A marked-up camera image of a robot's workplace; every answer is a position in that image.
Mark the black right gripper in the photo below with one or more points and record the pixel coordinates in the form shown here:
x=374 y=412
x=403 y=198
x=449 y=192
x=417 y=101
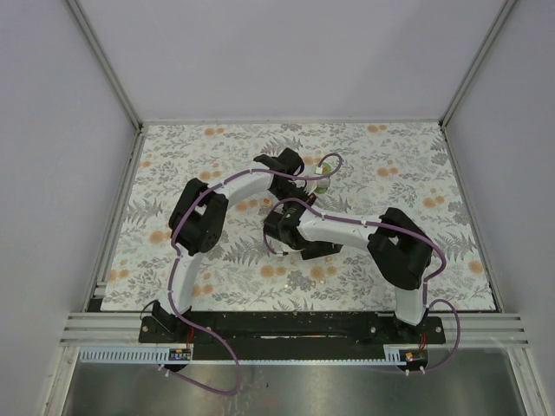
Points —
x=327 y=249

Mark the green pill bottle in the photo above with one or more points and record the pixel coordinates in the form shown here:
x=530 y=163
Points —
x=322 y=186

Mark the green bottle cap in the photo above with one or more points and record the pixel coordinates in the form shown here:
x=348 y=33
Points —
x=326 y=168

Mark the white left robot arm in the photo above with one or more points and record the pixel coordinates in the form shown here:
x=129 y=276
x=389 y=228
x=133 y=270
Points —
x=198 y=219

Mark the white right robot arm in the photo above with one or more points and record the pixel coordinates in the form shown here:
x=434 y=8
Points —
x=399 y=248

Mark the floral table mat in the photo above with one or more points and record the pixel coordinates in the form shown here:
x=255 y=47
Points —
x=402 y=165

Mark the white cable duct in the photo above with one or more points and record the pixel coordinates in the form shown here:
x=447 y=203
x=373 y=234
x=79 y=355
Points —
x=267 y=352

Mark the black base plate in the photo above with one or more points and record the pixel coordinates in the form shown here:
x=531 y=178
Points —
x=314 y=329

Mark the aluminium frame rail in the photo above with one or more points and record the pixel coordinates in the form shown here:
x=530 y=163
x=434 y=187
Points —
x=477 y=330

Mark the left aluminium corner post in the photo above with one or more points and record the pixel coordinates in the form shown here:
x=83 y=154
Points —
x=85 y=27

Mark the aluminium corner post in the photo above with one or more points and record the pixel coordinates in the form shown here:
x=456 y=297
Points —
x=478 y=60
x=85 y=27

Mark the right aluminium corner post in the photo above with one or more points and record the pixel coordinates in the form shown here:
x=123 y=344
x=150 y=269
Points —
x=478 y=60

